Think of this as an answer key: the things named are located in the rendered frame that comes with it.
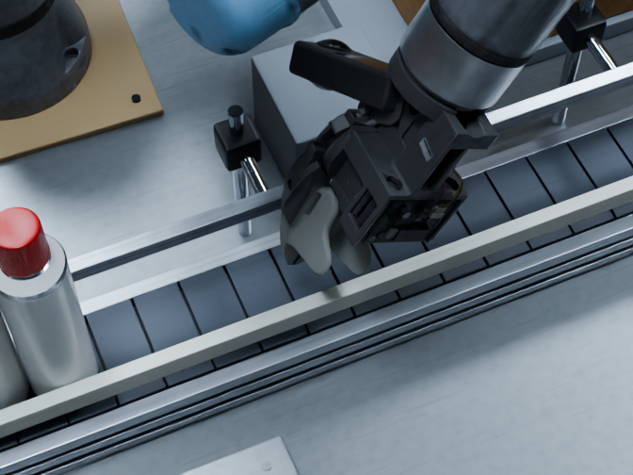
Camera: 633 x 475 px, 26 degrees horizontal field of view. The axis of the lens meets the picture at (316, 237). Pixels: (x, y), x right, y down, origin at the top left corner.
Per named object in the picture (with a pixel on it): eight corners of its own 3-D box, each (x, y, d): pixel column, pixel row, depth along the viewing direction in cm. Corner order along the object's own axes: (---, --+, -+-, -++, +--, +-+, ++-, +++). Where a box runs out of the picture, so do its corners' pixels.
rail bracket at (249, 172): (253, 291, 113) (245, 175, 99) (221, 223, 116) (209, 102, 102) (290, 278, 113) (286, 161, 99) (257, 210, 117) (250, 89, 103)
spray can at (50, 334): (51, 420, 101) (-5, 276, 84) (17, 368, 103) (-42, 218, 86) (112, 384, 102) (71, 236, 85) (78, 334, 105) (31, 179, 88)
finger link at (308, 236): (281, 314, 99) (341, 232, 93) (251, 250, 102) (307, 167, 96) (316, 311, 101) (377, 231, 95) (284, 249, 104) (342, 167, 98)
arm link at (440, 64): (410, -21, 86) (502, -9, 91) (374, 32, 89) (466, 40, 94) (463, 64, 82) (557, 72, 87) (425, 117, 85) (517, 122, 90)
